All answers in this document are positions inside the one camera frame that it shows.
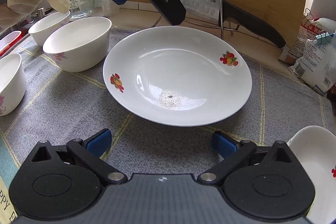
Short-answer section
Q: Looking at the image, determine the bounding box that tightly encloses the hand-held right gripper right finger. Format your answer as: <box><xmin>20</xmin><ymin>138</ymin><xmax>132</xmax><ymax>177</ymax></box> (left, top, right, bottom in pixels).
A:
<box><xmin>197</xmin><ymin>131</ymin><xmax>295</xmax><ymax>185</ymax></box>

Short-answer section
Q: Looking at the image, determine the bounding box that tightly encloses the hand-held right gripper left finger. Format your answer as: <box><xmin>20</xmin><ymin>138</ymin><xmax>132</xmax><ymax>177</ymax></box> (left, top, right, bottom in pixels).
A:
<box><xmin>31</xmin><ymin>128</ymin><xmax>129</xmax><ymax>186</ymax></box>

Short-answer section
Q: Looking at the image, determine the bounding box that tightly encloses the white plate with fruit print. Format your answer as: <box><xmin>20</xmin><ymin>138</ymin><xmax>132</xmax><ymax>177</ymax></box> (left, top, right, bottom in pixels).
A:
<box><xmin>103</xmin><ymin>26</ymin><xmax>253</xmax><ymax>127</ymax></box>
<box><xmin>287</xmin><ymin>126</ymin><xmax>336</xmax><ymax>224</ymax></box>

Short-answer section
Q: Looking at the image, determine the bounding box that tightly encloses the white bowl with pink flowers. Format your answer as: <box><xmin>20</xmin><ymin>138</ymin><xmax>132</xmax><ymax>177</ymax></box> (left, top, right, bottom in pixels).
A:
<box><xmin>0</xmin><ymin>53</ymin><xmax>27</xmax><ymax>116</ymax></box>
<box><xmin>42</xmin><ymin>17</ymin><xmax>112</xmax><ymax>73</ymax></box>

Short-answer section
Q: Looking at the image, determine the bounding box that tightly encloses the grey checked cloth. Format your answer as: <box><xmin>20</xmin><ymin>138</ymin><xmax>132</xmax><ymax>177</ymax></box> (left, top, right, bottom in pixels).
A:
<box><xmin>0</xmin><ymin>26</ymin><xmax>336</xmax><ymax>214</ymax></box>

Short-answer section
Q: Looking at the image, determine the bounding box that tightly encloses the steel sink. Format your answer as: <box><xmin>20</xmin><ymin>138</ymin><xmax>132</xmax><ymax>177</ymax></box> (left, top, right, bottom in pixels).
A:
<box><xmin>0</xmin><ymin>7</ymin><xmax>53</xmax><ymax>38</ymax></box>

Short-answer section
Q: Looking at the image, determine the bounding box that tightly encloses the plain white bowl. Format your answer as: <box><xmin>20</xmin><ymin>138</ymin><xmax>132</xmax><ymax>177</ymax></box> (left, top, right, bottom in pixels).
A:
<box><xmin>28</xmin><ymin>11</ymin><xmax>71</xmax><ymax>46</ymax></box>

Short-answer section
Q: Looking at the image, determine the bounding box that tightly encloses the red plastic basin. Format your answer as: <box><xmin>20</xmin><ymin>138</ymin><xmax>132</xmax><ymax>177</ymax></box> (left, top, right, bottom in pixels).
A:
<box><xmin>0</xmin><ymin>31</ymin><xmax>22</xmax><ymax>58</ymax></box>

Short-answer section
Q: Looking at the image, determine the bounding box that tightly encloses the white and blue printed bag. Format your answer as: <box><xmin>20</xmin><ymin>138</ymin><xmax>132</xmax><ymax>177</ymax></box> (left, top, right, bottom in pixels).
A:
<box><xmin>289</xmin><ymin>32</ymin><xmax>336</xmax><ymax>96</ymax></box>

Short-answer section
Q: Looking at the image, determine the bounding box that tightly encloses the red and white bag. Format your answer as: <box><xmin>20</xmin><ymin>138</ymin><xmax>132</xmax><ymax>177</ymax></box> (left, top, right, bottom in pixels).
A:
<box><xmin>278</xmin><ymin>15</ymin><xmax>319</xmax><ymax>64</ymax></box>

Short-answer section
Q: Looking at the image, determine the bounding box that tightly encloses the blue binder clip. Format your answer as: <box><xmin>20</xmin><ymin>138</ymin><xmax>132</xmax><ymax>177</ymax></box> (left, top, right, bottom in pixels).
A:
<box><xmin>314</xmin><ymin>32</ymin><xmax>333</xmax><ymax>45</ymax></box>

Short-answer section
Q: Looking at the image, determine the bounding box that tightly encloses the metal wire rack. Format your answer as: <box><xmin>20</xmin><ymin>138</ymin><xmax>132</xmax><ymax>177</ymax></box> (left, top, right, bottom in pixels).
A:
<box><xmin>151</xmin><ymin>0</ymin><xmax>248</xmax><ymax>41</ymax></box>

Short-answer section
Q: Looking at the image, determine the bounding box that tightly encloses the kitchen knife with black handle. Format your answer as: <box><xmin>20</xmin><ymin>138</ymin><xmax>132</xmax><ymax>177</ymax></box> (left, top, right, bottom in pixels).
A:
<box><xmin>168</xmin><ymin>0</ymin><xmax>286</xmax><ymax>50</ymax></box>

